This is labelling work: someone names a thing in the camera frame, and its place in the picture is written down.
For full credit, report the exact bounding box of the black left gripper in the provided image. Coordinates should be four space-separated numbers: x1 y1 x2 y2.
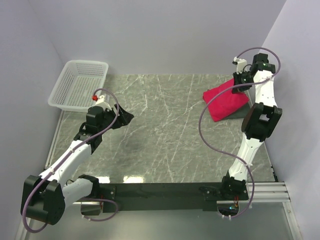
98 103 134 134

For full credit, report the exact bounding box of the crimson red t-shirt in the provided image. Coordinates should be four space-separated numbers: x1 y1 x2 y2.
202 78 249 122

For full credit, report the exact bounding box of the white perforated plastic basket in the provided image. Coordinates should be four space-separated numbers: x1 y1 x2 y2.
47 60 109 113

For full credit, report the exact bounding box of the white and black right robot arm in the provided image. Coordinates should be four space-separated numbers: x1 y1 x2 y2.
219 53 283 200

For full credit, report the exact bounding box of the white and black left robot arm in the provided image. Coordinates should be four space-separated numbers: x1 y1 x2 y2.
20 105 134 225

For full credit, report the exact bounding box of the black wedge block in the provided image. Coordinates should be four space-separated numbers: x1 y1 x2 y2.
224 90 252 120

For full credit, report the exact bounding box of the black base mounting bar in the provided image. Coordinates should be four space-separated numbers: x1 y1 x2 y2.
98 182 249 212

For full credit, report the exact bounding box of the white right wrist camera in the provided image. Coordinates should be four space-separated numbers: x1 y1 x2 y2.
232 56 248 74

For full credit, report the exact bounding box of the aluminium frame rail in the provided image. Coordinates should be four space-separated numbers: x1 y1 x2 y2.
252 182 291 203

